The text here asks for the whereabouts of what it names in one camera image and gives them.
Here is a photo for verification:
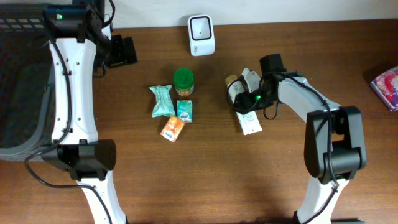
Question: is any teal wipes packet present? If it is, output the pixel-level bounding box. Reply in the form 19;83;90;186
149;85;175;118

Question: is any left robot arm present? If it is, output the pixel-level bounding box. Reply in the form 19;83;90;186
39;1;137;223

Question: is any white barcode scanner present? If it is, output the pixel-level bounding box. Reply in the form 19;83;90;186
187;14;215;57

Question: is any grey plastic mesh basket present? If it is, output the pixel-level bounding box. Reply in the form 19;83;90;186
1;3;55;161

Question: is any orange tissue pack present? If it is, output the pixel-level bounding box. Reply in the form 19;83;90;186
160;116;185;142

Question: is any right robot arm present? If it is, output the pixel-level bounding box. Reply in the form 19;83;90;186
226;54;367;223

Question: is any small teal tissue pack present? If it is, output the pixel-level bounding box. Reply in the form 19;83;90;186
177;100;193;123

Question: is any white tube with tan cap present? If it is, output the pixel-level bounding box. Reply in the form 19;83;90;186
225;75;262;135

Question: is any green lid jar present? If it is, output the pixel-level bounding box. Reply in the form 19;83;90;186
174;68;194;96

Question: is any purple red pad pack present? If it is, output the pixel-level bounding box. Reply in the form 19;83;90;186
370;67;397;111

